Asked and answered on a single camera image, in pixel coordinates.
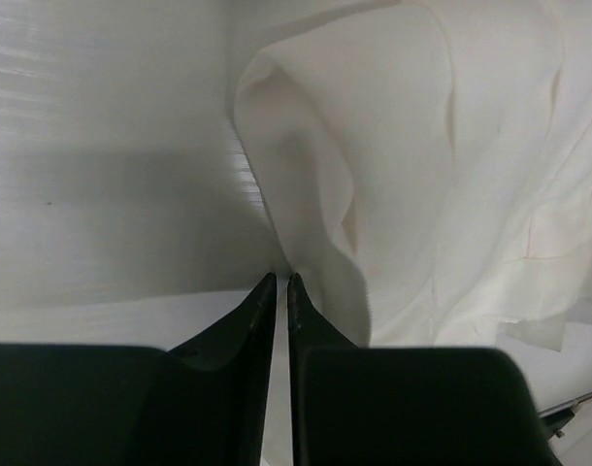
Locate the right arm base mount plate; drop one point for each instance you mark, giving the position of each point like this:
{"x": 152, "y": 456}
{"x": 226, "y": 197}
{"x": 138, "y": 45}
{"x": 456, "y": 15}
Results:
{"x": 556, "y": 421}

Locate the white pleated skirt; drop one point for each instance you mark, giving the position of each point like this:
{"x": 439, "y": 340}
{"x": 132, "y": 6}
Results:
{"x": 427, "y": 165}

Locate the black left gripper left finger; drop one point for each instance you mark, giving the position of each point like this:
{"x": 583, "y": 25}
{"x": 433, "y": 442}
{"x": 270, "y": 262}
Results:
{"x": 200, "y": 403}

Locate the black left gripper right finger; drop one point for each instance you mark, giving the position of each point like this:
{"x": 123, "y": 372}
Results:
{"x": 415, "y": 406}

